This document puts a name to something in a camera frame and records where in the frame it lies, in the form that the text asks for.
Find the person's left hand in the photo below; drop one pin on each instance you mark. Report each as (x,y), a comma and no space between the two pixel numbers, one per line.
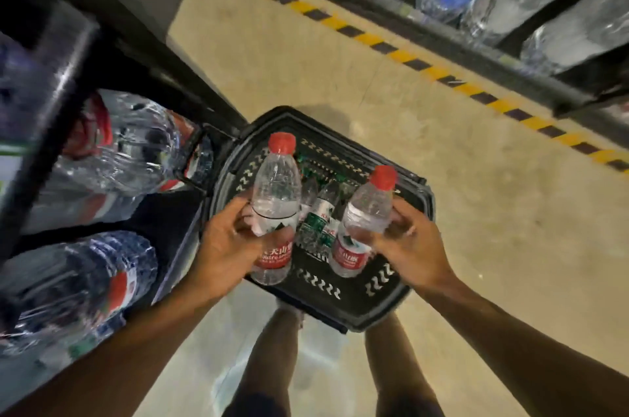
(226,254)

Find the person's right hand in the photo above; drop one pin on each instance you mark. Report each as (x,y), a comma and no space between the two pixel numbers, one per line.
(417,254)

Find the red cap water bottle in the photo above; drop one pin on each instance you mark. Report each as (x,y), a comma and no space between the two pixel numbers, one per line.
(277,185)
(368,210)

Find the black shopping basket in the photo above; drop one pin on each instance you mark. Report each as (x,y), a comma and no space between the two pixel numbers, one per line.
(344,308)

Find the water bottles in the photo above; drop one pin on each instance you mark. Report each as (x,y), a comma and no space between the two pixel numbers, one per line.
(319,225)

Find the black opposite shelf unit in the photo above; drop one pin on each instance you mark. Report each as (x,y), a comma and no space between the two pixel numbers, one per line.
(442,48)

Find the person's right forearm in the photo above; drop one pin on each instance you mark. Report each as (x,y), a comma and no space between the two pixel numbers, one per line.
(530,357)

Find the person's left forearm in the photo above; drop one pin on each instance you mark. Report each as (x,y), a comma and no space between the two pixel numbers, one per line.
(123,362)

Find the person's right leg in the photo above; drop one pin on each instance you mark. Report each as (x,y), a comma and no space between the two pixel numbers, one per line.
(398,367)

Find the person's leg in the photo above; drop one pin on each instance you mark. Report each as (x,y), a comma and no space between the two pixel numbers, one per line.
(398,367)
(270,362)

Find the person's left leg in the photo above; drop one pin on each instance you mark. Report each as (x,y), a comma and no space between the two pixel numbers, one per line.
(270,362)

